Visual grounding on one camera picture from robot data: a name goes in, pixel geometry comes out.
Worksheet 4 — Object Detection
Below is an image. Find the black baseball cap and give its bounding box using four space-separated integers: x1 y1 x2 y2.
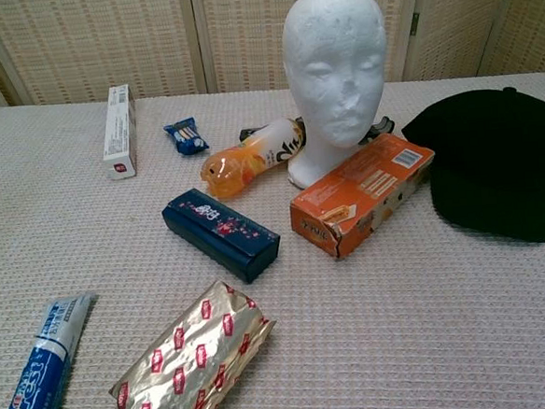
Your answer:
398 83 545 254

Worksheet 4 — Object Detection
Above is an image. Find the dark blue printed box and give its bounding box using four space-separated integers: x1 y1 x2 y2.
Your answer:
160 182 285 291

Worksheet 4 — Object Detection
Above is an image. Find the orange cardboard snack box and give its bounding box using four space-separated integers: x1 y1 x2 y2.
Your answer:
284 130 443 264

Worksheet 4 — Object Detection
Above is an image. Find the white foam mannequin head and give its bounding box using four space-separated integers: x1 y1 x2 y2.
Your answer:
274 0 398 191

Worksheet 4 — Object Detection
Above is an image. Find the long white toothpaste box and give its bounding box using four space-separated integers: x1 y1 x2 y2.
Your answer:
97 83 141 182

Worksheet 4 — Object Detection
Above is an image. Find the orange juice bottle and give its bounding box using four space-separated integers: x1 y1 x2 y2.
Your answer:
196 115 311 202

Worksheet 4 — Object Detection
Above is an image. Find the blue cookie snack packet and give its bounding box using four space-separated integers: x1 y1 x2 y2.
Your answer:
161 117 211 159

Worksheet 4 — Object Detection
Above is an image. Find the gold foil red-print package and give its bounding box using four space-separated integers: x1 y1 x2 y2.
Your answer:
101 275 283 409

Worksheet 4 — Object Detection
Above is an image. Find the pale woven tablecloth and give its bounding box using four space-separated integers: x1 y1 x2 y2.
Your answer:
0 68 545 409

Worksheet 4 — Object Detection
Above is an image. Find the blue white toothpaste tube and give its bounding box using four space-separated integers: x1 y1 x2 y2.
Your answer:
0 290 105 409

